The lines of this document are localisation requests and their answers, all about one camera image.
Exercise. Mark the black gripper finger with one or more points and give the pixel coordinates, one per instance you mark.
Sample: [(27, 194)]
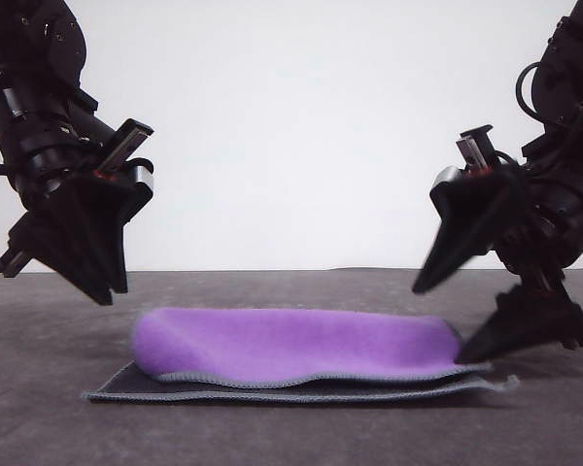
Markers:
[(471, 228), (116, 233), (73, 238), (529, 325)]

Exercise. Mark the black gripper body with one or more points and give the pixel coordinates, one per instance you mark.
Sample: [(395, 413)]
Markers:
[(563, 213), (53, 145)]

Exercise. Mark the purple towel with grey hem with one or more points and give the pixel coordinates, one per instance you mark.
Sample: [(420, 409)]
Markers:
[(296, 340)]

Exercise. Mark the grey table cloth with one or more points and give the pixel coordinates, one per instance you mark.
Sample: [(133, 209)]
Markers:
[(320, 437)]

